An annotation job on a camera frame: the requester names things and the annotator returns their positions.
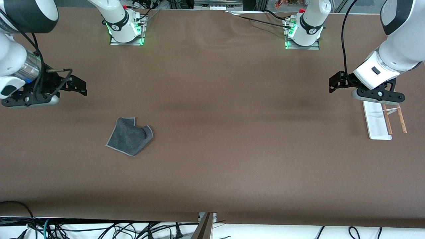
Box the grey microfibre towel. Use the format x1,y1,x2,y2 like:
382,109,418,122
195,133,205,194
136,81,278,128
105,117,153,157

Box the white towel rack wooden posts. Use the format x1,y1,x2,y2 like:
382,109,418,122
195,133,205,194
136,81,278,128
362,100,408,140

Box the red orange patterned object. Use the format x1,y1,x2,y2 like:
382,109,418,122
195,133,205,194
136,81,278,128
275,0,310,9

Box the brown wooden beam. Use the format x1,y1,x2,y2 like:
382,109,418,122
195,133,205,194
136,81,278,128
191,212,214,239

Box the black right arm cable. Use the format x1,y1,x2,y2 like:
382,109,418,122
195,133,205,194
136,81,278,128
0,9,73,100

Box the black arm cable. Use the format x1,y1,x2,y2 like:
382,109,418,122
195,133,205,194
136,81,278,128
0,9,73,100
341,0,360,85

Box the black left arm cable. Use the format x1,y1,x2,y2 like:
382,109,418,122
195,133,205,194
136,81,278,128
341,0,360,85

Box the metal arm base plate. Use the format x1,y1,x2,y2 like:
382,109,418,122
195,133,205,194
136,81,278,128
109,13,146,46
284,19,320,50

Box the black cable on table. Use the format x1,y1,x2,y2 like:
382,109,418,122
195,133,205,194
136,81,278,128
226,12,293,27
263,9,297,21

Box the thick black looping cable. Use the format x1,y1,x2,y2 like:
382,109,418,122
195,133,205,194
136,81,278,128
0,200,38,239

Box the teal cable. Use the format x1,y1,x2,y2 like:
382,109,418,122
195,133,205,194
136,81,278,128
42,218,53,239

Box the black cable tangle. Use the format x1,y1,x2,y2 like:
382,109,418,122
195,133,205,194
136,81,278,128
50,222,200,239

